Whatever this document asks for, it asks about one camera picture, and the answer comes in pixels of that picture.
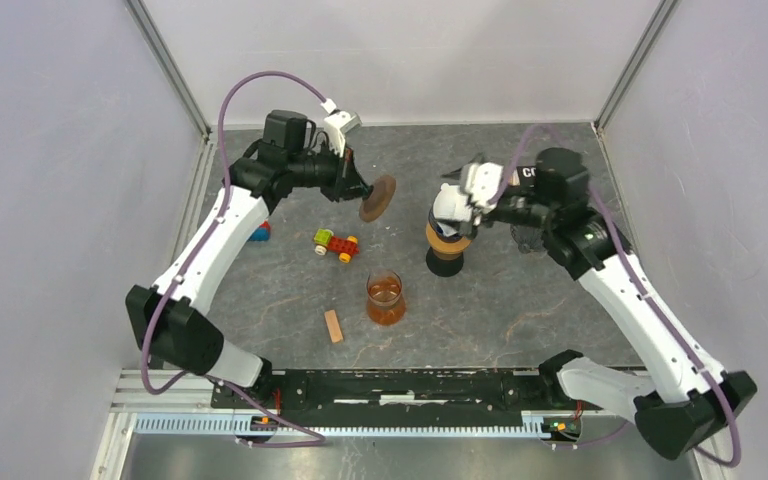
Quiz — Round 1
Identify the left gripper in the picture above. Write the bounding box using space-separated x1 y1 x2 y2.
288 141 373 204

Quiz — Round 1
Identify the light wooden ring holder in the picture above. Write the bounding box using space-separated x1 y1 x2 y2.
425 224 472 258

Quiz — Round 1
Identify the orange glass carafe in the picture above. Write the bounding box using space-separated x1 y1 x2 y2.
366 269 406 326

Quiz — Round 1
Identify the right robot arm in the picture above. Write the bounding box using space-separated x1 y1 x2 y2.
427 148 758 466

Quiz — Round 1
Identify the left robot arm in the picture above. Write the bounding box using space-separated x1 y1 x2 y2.
125 110 382 408

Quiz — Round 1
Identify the orange black coffee filter box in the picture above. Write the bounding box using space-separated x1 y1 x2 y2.
508 166 536 187

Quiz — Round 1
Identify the clear smoky ribbed dripper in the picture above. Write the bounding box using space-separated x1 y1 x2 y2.
510 225 545 254

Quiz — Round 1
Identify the colourful toy brick car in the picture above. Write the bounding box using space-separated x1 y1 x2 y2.
313 229 360 264

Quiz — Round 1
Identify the blue red toy brick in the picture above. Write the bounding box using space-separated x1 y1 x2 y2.
248 221 271 242

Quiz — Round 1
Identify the small wooden block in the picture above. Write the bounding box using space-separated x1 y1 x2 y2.
324 310 344 344

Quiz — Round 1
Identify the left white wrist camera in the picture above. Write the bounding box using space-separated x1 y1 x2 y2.
321 98 362 158

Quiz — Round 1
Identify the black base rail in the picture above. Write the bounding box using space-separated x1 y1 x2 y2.
210 367 605 430

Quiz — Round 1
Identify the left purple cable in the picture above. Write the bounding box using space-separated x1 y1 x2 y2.
140 70 336 397

